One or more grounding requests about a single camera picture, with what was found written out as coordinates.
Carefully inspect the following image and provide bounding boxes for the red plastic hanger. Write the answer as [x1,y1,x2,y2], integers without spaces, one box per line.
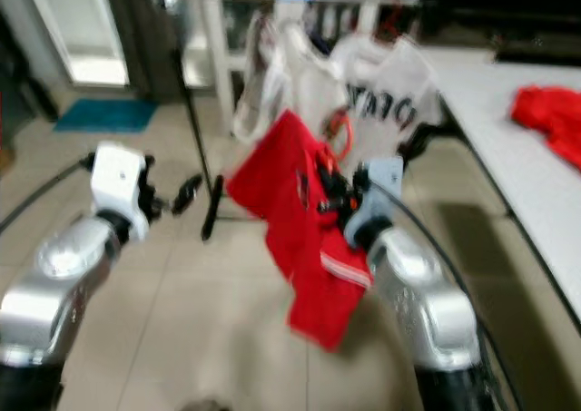
[327,112,357,214]
[379,10,408,42]

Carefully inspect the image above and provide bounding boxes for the red t-shirt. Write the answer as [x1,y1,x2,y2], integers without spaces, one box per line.
[225,110,375,353]

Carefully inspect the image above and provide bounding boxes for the teal floor mat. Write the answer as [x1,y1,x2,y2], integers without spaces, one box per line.
[54,98,160,133]

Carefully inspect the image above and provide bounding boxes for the white t-shirt black print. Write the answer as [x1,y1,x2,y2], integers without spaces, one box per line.
[331,32,448,171]

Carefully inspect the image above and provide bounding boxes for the white glass-door cabinet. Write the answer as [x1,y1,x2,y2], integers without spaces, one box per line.
[200,0,387,94]

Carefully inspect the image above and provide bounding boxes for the grey curtain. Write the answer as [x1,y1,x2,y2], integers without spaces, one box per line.
[127,0,192,99]

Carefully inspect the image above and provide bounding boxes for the black desk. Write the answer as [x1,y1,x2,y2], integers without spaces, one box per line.
[0,12,60,126]

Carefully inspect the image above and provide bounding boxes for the red garment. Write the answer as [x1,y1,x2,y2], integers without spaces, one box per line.
[511,84,581,171]

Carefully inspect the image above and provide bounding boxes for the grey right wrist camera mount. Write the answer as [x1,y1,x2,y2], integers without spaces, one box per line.
[345,157,407,249]

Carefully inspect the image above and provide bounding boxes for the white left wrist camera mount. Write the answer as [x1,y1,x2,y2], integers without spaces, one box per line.
[91,143,152,223]

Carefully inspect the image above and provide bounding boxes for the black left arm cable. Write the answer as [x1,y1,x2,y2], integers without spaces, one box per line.
[0,155,96,235]

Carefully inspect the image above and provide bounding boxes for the black clothes rack chrome rail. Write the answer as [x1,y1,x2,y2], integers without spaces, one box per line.
[145,0,423,244]

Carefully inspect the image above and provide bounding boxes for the white table black frame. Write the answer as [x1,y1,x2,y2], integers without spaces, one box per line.
[418,46,581,339]

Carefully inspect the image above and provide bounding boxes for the glass door white frame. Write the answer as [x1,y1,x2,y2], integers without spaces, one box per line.
[23,0,133,87]

